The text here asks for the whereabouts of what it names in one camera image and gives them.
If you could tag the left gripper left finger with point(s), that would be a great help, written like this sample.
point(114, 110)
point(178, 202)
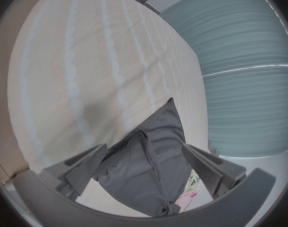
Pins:
point(84, 167)

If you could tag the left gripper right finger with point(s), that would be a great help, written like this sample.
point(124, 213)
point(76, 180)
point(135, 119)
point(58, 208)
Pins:
point(212, 171)

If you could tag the black trousers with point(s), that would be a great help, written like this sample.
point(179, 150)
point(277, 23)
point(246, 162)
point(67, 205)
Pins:
point(139, 169)

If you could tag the white printed garment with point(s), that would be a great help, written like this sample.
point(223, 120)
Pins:
point(192, 181)

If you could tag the pink garment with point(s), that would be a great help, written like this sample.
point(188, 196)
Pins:
point(185, 197)

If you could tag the bed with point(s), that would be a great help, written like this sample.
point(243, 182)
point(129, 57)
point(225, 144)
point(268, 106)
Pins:
point(63, 79)

